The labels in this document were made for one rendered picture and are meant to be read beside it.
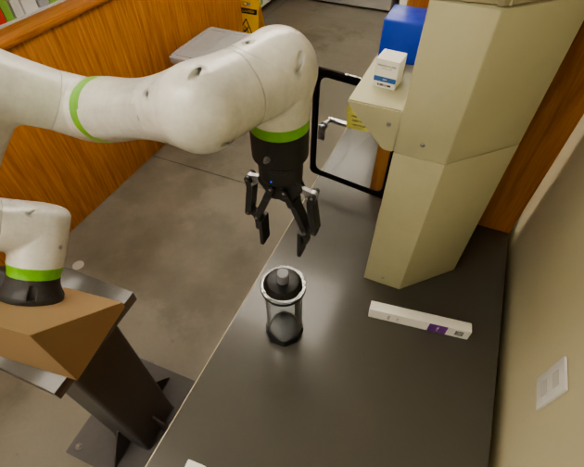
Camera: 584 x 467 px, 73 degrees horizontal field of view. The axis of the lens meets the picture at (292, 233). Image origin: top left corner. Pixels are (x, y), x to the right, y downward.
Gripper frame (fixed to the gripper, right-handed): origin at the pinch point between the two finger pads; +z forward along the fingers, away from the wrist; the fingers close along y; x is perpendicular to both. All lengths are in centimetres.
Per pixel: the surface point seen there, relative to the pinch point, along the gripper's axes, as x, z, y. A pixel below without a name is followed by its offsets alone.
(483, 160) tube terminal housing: -33.5, -5.5, -33.5
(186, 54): -186, 68, 163
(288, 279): -0.2, 14.7, -1.1
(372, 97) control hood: -28.5, -17.5, -7.8
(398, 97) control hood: -30.6, -17.5, -12.7
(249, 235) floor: -96, 134, 70
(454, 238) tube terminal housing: -35, 22, -35
